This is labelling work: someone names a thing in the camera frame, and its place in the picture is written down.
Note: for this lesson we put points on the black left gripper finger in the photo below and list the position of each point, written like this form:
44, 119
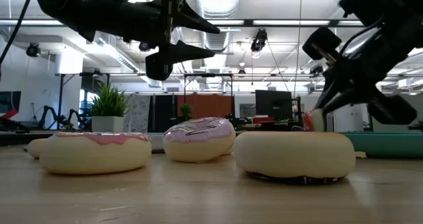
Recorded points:
190, 17
165, 63

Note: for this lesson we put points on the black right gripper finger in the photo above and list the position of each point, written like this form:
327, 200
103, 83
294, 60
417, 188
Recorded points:
320, 44
390, 110

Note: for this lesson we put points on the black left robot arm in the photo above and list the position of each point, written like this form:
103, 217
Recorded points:
66, 6

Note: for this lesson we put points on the black background robot arm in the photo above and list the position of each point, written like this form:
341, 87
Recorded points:
49, 113

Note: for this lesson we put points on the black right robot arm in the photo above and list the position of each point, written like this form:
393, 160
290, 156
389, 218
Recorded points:
373, 2

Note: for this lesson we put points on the round flat tray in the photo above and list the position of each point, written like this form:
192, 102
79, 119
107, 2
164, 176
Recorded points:
386, 144

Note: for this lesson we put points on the ceiling light strip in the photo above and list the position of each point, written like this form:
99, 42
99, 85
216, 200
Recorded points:
291, 22
226, 22

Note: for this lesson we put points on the black panel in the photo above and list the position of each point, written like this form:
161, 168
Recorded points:
163, 111

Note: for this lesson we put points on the small green plant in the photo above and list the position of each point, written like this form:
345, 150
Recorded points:
185, 111

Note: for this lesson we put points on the cream scrap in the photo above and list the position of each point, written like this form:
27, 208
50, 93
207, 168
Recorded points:
360, 154

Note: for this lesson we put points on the patterned grey panel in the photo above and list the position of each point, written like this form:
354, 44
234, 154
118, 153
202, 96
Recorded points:
138, 113

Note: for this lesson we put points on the orange partition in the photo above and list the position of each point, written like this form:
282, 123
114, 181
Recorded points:
208, 106

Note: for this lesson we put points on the black ceiling spot lamp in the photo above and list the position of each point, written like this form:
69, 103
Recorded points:
259, 39
33, 50

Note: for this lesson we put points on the black monitor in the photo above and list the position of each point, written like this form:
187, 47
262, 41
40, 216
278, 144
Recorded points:
273, 104

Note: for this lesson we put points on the green plant in white pot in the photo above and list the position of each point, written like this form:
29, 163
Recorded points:
107, 123

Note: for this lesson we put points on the purple icing donut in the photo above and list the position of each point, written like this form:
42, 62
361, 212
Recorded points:
198, 148

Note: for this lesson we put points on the red box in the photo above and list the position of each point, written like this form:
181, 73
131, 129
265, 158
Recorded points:
262, 120

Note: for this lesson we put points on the pink icing donut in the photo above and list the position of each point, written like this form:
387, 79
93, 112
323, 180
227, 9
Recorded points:
96, 158

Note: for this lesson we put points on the silver ventilation duct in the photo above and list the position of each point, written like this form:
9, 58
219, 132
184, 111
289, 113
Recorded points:
218, 2

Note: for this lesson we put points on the black metal frame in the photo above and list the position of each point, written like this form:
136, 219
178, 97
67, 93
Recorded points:
61, 101
208, 75

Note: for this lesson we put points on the dark wall screen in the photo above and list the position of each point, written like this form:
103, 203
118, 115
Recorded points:
10, 100

